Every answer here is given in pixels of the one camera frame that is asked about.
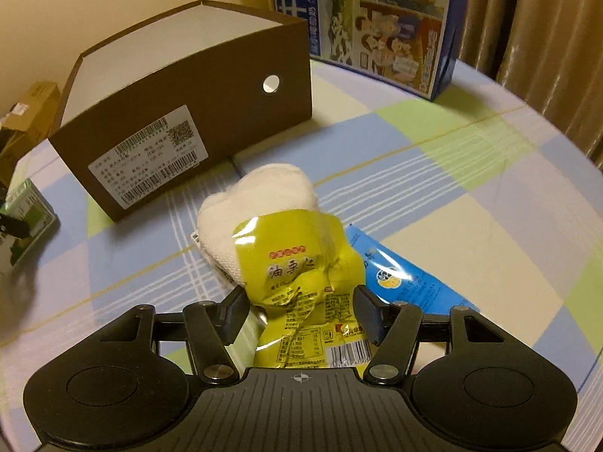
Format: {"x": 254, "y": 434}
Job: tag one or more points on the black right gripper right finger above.
{"x": 393, "y": 329}

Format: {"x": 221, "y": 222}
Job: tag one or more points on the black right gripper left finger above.
{"x": 210, "y": 328}

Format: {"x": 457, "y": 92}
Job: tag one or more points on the blue hand cream tube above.
{"x": 393, "y": 278}

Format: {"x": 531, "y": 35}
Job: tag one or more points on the yellow snack packet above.
{"x": 298, "y": 268}

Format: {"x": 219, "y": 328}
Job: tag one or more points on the white sock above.
{"x": 267, "y": 189}

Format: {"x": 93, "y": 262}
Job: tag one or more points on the green medicine box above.
{"x": 26, "y": 216}

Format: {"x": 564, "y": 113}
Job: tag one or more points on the checkered bed sheet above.
{"x": 476, "y": 188}

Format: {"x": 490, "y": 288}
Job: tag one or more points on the brown cardboard storage box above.
{"x": 178, "y": 93}

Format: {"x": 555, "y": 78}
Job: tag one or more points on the brown cardboard box on floor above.
{"x": 26, "y": 125}

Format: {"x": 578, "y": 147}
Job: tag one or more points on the large blue milk carton box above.
{"x": 411, "y": 44}

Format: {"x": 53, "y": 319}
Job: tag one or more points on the beige curtain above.
{"x": 549, "y": 54}

